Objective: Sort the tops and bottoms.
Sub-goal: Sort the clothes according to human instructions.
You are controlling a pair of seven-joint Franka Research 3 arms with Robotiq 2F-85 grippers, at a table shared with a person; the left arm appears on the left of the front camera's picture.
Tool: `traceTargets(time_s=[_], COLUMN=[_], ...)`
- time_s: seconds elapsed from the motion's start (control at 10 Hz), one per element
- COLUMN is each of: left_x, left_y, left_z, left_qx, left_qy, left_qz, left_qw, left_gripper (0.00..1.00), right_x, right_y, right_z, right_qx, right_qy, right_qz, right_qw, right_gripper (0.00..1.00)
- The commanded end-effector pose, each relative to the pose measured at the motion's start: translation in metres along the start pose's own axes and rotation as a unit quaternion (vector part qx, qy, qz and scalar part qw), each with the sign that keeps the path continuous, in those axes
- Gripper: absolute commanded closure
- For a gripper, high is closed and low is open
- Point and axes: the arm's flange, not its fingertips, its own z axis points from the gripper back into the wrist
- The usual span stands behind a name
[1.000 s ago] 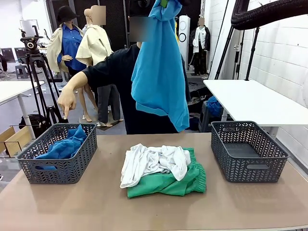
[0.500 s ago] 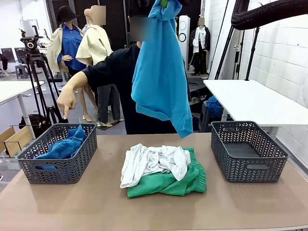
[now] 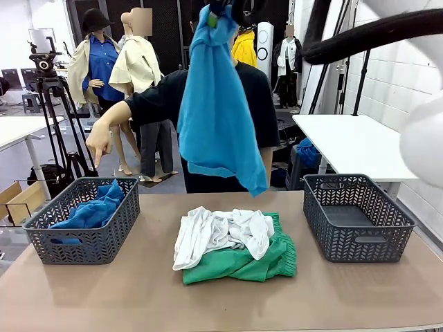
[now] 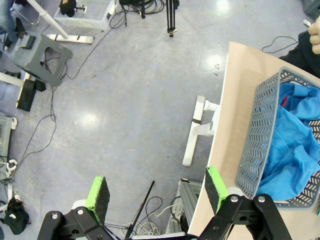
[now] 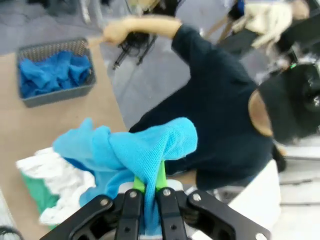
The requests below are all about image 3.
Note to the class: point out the black camera tripod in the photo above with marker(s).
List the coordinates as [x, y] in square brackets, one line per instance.
[43, 64]

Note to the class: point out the mannequin with blue shirt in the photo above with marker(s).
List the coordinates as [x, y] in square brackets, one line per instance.
[100, 69]

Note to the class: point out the leaning black folded stand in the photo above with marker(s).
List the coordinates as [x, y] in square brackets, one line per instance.
[317, 93]
[342, 90]

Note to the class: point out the patterned bucket hat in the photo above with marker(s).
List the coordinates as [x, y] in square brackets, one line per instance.
[248, 22]

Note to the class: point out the black bag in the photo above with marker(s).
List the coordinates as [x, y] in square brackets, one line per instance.
[52, 178]

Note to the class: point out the dark monitor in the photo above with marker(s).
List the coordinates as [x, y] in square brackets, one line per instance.
[12, 79]

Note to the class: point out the green elastic-waist shorts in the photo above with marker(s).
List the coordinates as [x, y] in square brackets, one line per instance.
[242, 266]

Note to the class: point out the dark blue button shirt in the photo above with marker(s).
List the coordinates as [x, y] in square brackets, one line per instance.
[90, 214]

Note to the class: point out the upright black light stand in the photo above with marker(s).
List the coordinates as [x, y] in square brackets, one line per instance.
[361, 83]

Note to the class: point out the black brimmed hat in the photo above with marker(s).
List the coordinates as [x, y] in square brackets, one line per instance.
[93, 20]

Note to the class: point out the figure in black white jacket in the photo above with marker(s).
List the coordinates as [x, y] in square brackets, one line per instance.
[287, 55]

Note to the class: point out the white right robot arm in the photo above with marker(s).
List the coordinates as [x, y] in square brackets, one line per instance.
[425, 145]

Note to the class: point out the white top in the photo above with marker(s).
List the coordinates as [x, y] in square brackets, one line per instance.
[207, 235]

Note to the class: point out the mannequin with cream shirt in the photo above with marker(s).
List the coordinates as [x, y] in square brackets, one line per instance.
[138, 69]

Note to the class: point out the mannequin with yellow jacket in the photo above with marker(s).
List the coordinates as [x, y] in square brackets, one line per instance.
[245, 48]

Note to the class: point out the white tower air conditioner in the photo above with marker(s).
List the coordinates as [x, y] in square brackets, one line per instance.
[266, 52]

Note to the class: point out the blue cloth bundle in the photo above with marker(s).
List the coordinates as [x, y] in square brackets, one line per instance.
[308, 152]

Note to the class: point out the person's left forearm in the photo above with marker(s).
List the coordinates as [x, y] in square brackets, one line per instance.
[270, 162]

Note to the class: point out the large white table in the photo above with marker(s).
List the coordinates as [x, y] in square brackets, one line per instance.
[346, 145]

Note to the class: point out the grey plastic lattice basket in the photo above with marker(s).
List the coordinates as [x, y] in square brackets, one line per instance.
[349, 242]
[97, 245]

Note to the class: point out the grey stool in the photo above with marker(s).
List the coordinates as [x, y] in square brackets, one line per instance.
[31, 102]

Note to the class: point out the light blue top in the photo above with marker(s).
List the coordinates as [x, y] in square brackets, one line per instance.
[214, 121]

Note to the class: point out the person in black t-shirt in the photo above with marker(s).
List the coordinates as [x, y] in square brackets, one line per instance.
[263, 103]

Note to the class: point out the person's right hand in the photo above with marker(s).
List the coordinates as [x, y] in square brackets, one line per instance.
[100, 141]

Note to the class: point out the black crate stool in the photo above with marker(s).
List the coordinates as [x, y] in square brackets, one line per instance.
[294, 173]

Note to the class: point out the wooden shelf unit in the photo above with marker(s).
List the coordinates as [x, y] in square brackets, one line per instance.
[27, 204]

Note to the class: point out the whiteboard panel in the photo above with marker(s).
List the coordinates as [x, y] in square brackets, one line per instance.
[39, 38]

